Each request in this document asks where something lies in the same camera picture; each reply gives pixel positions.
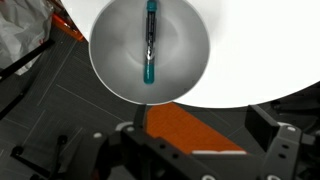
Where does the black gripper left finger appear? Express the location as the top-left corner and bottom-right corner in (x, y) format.
(120, 105), (214, 180)

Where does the white plastic bag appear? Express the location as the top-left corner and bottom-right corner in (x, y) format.
(0, 0), (54, 69)

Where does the round white table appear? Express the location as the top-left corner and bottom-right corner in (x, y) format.
(61, 0), (320, 108)

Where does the teal marker pen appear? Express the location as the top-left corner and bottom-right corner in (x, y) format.
(144, 0), (157, 84)

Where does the grey bowl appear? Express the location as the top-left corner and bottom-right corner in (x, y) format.
(89, 0), (210, 105)

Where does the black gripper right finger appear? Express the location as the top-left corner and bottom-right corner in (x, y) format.
(245, 105), (315, 180)

